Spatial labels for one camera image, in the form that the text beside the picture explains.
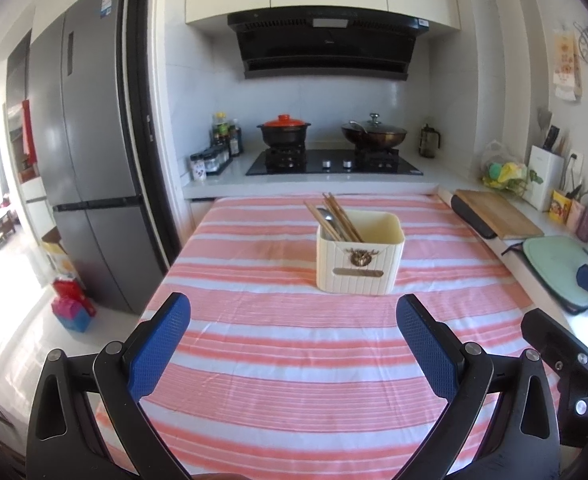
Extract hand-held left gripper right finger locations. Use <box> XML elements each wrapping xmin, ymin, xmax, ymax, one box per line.
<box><xmin>394</xmin><ymin>294</ymin><xmax>560</xmax><ymax>480</ymax></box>

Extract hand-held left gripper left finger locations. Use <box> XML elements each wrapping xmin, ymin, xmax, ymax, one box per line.
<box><xmin>26</xmin><ymin>291</ymin><xmax>192</xmax><ymax>480</ymax></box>

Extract cream utensil holder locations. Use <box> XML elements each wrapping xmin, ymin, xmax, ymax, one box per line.
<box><xmin>316</xmin><ymin>211</ymin><xmax>405</xmax><ymax>297</ymax></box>

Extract green cutting board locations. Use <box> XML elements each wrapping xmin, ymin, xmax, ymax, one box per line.
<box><xmin>522</xmin><ymin>236</ymin><xmax>588</xmax><ymax>311</ymax></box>

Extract yellow packet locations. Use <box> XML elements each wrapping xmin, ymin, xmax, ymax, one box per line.
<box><xmin>548</xmin><ymin>189</ymin><xmax>572</xmax><ymax>225</ymax></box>

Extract pink red toy blocks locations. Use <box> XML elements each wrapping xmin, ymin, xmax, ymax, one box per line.
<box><xmin>51</xmin><ymin>280</ymin><xmax>97</xmax><ymax>333</ymax></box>

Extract pink white striped tablecloth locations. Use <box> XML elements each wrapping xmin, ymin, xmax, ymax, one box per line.
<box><xmin>94</xmin><ymin>192</ymin><xmax>562</xmax><ymax>478</ymax></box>

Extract wooden cutting board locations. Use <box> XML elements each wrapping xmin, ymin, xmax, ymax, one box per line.
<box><xmin>454</xmin><ymin>189</ymin><xmax>544</xmax><ymax>240</ymax></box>

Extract white knife block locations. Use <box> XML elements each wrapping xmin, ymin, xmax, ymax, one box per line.
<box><xmin>528</xmin><ymin>145</ymin><xmax>565</xmax><ymax>211</ymax></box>

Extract cardboard box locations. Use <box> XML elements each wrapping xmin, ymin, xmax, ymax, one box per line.
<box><xmin>41</xmin><ymin>227</ymin><xmax>80</xmax><ymax>281</ymax></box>

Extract black board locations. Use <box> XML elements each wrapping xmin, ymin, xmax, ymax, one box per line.
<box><xmin>450</xmin><ymin>194</ymin><xmax>497</xmax><ymax>239</ymax></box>

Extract bag of yellow green cloths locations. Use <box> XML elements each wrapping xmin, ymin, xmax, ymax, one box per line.
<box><xmin>481</xmin><ymin>140</ymin><xmax>530</xmax><ymax>196</ymax></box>

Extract white kitchen counter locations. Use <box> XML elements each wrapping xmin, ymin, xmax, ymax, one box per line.
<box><xmin>183</xmin><ymin>149</ymin><xmax>588</xmax><ymax>356</ymax></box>

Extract grey refrigerator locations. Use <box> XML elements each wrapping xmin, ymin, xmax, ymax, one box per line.
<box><xmin>26</xmin><ymin>0</ymin><xmax>162</xmax><ymax>316</ymax></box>

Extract black gas hob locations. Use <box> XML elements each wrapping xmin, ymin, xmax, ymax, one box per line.
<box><xmin>245</xmin><ymin>149</ymin><xmax>423</xmax><ymax>177</ymax></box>

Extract dark wok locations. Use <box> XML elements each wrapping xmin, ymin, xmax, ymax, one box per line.
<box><xmin>341</xmin><ymin>126</ymin><xmax>409</xmax><ymax>150</ymax></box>

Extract dark sauce bottle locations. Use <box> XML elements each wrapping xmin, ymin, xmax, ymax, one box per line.
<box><xmin>228</xmin><ymin>119</ymin><xmax>243</xmax><ymax>157</ymax></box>

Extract yellow cap oil bottle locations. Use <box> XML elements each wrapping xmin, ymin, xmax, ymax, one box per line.
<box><xmin>212</xmin><ymin>112</ymin><xmax>229</xmax><ymax>148</ymax></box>

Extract glass wok lid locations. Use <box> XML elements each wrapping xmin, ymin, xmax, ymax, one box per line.
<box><xmin>355</xmin><ymin>113</ymin><xmax>395</xmax><ymax>134</ymax></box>

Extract black casserole pot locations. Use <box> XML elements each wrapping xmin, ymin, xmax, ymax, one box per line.
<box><xmin>257</xmin><ymin>122</ymin><xmax>312</xmax><ymax>150</ymax></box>

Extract red hanging cloth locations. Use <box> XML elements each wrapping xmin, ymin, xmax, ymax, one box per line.
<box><xmin>21</xmin><ymin>100</ymin><xmax>38</xmax><ymax>166</ymax></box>

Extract orange pot lid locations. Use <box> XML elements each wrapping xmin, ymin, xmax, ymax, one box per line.
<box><xmin>264</xmin><ymin>114</ymin><xmax>305</xmax><ymax>129</ymax></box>

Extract black range hood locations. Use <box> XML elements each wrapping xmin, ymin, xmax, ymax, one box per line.
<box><xmin>227</xmin><ymin>7</ymin><xmax>431</xmax><ymax>81</ymax></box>

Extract wall calendar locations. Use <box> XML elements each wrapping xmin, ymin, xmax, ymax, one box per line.
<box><xmin>554</xmin><ymin>30</ymin><xmax>582</xmax><ymax>101</ymax></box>

